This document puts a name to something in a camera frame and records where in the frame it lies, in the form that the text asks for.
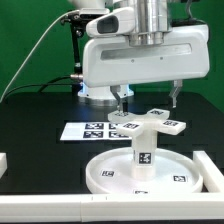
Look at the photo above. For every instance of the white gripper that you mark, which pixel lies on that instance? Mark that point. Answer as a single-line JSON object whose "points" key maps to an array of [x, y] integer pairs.
{"points": [[113, 62]]}

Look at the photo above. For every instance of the white cross table base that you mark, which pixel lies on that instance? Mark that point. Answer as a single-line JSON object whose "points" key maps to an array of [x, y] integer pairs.
{"points": [[134, 125]]}

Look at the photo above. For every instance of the white round table top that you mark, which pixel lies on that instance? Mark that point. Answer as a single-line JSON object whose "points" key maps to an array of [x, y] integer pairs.
{"points": [[115, 172]]}

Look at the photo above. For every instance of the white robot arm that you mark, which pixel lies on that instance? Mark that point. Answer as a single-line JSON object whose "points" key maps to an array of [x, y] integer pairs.
{"points": [[137, 42]]}

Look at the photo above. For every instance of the white marker sheet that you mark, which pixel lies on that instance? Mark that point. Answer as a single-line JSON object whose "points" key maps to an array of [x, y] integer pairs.
{"points": [[88, 131]]}

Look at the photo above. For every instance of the white left fence block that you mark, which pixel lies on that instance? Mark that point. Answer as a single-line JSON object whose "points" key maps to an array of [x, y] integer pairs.
{"points": [[3, 164]]}

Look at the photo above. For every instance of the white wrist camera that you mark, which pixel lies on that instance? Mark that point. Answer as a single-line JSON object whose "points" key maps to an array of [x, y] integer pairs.
{"points": [[120, 21]]}

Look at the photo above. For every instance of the black camera stand pole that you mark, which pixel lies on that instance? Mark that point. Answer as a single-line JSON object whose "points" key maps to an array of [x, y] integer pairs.
{"points": [[76, 34]]}

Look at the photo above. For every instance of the white right fence rail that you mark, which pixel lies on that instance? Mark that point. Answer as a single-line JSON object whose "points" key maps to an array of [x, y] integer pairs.
{"points": [[212, 177]]}

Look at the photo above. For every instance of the white fence rail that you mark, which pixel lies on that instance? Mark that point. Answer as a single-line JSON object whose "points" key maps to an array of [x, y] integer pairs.
{"points": [[87, 208], [212, 177]]}

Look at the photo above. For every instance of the black camera on stand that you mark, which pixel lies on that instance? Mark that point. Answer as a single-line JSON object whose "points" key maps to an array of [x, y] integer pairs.
{"points": [[84, 14]]}

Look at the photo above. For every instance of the white front fence rail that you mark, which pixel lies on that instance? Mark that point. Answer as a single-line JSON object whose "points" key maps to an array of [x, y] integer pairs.
{"points": [[87, 208]]}

